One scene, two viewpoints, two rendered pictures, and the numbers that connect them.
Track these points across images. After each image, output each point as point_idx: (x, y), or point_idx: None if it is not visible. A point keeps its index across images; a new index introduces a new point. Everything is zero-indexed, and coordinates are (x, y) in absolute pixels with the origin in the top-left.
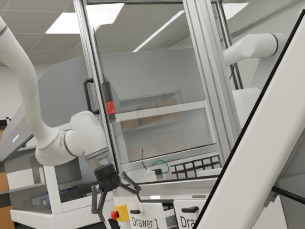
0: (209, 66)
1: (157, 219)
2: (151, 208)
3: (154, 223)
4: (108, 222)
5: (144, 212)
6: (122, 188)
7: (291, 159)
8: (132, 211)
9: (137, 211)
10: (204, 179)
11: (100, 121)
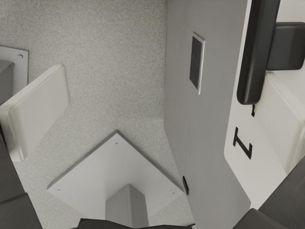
0: None
1: (248, 163)
2: (276, 167)
3: (246, 126)
4: (55, 120)
5: (287, 71)
6: (275, 189)
7: None
8: (253, 39)
9: (240, 102)
10: None
11: None
